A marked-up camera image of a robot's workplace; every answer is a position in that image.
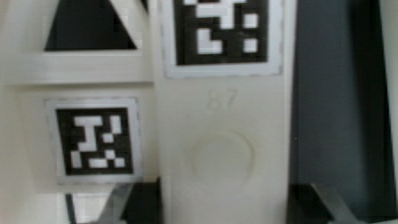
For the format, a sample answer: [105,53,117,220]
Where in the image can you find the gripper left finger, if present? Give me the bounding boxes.
[94,182,162,224]

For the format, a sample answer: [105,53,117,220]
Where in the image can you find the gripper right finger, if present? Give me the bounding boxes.
[286,183,368,224]

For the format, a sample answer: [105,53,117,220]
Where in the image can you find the white chair back frame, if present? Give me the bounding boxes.
[0,0,297,224]

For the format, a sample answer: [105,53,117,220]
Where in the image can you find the white chair seat part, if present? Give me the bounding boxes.
[45,97,144,185]

